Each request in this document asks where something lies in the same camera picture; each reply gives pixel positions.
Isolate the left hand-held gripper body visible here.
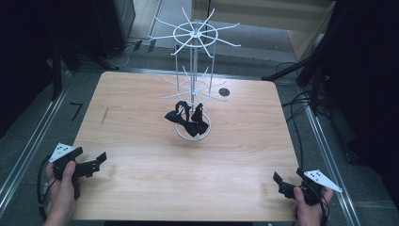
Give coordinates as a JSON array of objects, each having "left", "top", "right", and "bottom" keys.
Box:
[{"left": 48, "top": 142, "right": 102, "bottom": 201}]

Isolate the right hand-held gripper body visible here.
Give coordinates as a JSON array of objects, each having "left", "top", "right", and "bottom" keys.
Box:
[{"left": 278, "top": 169, "right": 343, "bottom": 207}]

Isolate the white wire display rack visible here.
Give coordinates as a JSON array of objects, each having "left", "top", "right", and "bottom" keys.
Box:
[{"left": 147, "top": 7, "right": 243, "bottom": 142}]

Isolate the person's right hand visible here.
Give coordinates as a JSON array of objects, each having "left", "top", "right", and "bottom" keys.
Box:
[{"left": 292, "top": 186, "right": 334, "bottom": 226}]

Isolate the person's left hand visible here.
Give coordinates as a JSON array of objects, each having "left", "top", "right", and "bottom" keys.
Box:
[{"left": 46, "top": 160, "right": 83, "bottom": 218}]

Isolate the black cabinet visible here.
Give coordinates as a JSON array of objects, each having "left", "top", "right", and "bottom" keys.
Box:
[{"left": 93, "top": 0, "right": 136, "bottom": 59}]

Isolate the light wooden board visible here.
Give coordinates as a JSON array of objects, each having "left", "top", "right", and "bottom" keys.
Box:
[{"left": 191, "top": 0, "right": 337, "bottom": 33}]

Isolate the aluminium floor rail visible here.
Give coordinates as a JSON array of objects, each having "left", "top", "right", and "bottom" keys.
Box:
[
  {"left": 304, "top": 105, "right": 362, "bottom": 226},
  {"left": 0, "top": 71, "right": 73, "bottom": 218}
]

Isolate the right hand-held gripper cable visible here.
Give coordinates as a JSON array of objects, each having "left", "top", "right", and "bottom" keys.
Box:
[{"left": 319, "top": 194, "right": 331, "bottom": 226}]

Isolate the hand-held gripper cable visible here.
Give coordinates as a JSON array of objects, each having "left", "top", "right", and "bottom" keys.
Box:
[
  {"left": 319, "top": 194, "right": 331, "bottom": 226},
  {"left": 36, "top": 154, "right": 54, "bottom": 221}
]

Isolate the left hand-held gripper cable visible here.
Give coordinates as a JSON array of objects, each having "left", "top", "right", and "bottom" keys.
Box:
[{"left": 36, "top": 154, "right": 54, "bottom": 221}]

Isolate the black floor cable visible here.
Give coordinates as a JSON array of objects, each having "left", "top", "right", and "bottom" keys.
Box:
[{"left": 280, "top": 95, "right": 316, "bottom": 110}]

